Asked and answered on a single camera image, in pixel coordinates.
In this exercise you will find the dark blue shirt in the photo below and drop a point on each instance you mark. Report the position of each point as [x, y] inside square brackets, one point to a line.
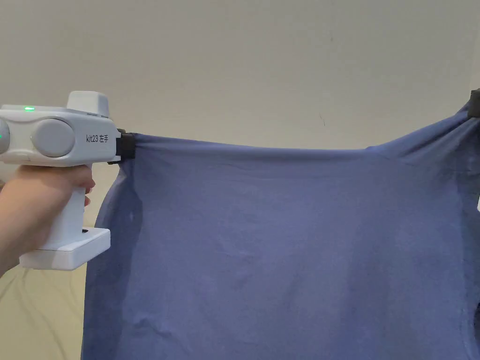
[262, 243]

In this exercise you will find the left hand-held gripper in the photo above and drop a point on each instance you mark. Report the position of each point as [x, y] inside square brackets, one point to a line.
[56, 135]

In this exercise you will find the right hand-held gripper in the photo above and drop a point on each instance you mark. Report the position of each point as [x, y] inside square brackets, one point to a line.
[476, 105]

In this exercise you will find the person's left hand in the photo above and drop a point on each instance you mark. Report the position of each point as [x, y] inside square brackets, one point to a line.
[33, 202]

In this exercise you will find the bed with beige sheet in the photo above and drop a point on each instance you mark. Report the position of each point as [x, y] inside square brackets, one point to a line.
[41, 318]

